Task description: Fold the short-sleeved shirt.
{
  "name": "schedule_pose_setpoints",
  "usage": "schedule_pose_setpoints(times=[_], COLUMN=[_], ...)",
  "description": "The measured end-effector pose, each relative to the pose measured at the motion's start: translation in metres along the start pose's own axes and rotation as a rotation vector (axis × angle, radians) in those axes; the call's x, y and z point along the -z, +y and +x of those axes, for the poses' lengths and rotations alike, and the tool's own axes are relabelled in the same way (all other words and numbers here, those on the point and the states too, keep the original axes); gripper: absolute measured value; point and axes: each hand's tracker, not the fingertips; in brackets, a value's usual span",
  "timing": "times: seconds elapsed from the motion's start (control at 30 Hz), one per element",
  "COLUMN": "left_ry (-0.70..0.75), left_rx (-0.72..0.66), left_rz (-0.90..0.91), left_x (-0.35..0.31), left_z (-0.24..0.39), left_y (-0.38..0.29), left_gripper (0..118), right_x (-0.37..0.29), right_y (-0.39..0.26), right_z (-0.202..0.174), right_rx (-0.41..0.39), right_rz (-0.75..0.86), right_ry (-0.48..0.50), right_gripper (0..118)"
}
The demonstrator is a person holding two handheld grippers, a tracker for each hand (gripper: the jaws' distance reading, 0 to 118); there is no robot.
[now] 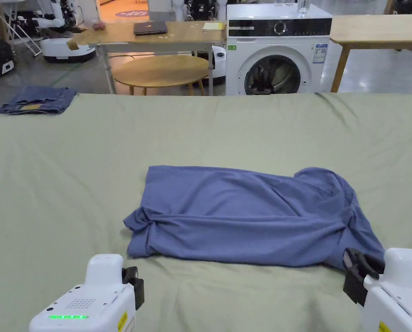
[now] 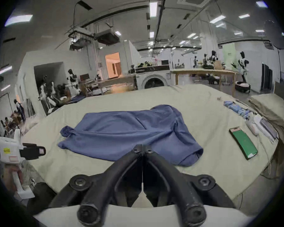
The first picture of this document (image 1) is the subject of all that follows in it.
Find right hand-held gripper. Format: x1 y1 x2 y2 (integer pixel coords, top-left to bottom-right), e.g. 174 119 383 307
342 247 412 332

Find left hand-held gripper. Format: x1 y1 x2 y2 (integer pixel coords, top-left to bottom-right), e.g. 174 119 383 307
29 254 146 332

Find blue shirt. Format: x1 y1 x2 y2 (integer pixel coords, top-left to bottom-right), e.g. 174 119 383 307
123 166 386 271

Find bed with pale green sheet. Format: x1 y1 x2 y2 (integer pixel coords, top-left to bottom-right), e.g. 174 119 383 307
0 91 412 332

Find folded blue jeans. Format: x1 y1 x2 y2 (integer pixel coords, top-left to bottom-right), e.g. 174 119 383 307
0 86 79 116

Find white washing machine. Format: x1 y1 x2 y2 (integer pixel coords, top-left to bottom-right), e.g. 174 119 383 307
225 3 333 96

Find plain wooden table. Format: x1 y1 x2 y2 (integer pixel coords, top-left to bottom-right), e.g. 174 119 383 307
329 14 412 93

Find round low wooden table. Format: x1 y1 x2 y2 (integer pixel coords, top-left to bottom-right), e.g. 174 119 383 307
111 54 210 96

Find white wheeled robot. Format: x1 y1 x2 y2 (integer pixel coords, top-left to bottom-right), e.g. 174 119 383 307
36 0 97 64

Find rectangular wooden desk with laptop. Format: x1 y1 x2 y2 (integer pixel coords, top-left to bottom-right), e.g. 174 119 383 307
66 20 227 96

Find white folding rack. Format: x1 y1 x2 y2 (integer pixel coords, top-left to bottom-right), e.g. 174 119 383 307
0 0 43 57

